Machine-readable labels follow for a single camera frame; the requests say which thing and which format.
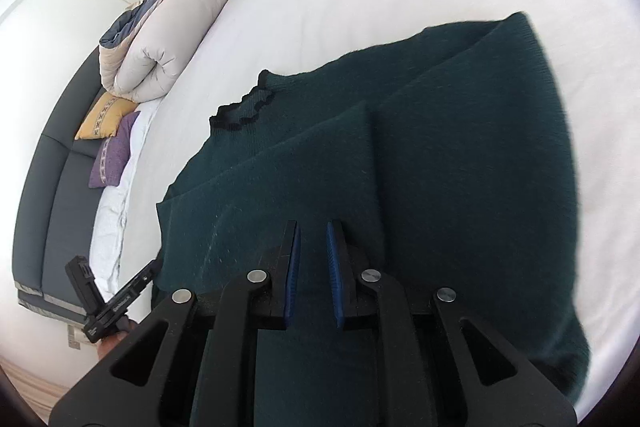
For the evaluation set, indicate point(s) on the yellow patterned pillow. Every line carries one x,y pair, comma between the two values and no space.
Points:
105,117

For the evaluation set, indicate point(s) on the purple patterned pillow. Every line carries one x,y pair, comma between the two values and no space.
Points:
112,157

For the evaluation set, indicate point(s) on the grey padded headboard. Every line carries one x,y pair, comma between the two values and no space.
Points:
60,187

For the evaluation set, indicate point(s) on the person's left hand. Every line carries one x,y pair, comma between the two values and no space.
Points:
110,346

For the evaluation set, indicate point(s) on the white wall socket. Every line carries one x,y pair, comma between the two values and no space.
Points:
74,338

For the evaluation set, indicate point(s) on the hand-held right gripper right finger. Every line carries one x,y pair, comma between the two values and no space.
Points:
335,279

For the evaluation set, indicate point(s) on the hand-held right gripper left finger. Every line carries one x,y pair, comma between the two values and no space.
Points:
292,279

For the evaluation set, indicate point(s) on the dark green sweater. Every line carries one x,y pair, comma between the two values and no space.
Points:
425,157

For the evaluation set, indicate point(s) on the white crumpled pillow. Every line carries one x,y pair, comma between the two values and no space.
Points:
107,227

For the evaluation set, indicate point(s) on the beige folded duvet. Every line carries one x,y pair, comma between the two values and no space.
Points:
170,37

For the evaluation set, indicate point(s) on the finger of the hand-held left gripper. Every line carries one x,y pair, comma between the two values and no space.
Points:
132,289
82,279

